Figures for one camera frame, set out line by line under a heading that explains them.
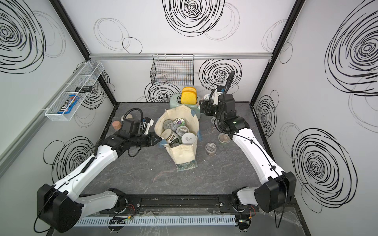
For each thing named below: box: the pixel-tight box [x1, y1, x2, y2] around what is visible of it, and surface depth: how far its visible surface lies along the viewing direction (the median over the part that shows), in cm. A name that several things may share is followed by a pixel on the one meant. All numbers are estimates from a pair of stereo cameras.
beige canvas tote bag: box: [154, 105, 200, 173], surface depth 82 cm
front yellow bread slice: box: [180, 91, 197, 105], surface depth 101 cm
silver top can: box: [162, 118, 174, 130], surface depth 91 cm
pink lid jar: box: [112, 120, 122, 130], surface depth 96 cm
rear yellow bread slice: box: [181, 86, 197, 93], surface depth 101 cm
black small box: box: [74, 85, 93, 93], surface depth 80 cm
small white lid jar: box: [173, 117, 186, 128], surface depth 101 cm
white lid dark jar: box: [160, 128, 182, 146], surface depth 84 cm
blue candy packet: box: [57, 94, 81, 115], surface depth 72 cm
